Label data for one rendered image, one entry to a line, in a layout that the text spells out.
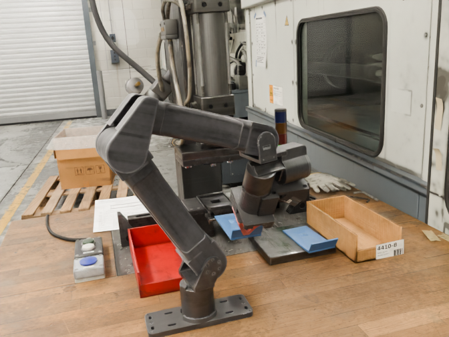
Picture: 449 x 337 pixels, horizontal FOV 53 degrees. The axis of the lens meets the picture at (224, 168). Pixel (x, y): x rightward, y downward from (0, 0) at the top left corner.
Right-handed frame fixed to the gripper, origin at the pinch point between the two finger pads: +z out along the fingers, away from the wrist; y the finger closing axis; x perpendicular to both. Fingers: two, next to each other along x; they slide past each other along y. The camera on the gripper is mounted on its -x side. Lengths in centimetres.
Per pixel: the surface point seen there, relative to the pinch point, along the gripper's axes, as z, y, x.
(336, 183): 29, 34, -47
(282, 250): 9.6, -0.3, -10.5
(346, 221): 16.8, 9.8, -35.1
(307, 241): 9.9, 1.3, -17.8
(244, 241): 17.8, 9.2, -5.3
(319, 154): 55, 73, -66
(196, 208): 14.5, 19.7, 5.5
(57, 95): 534, 787, 98
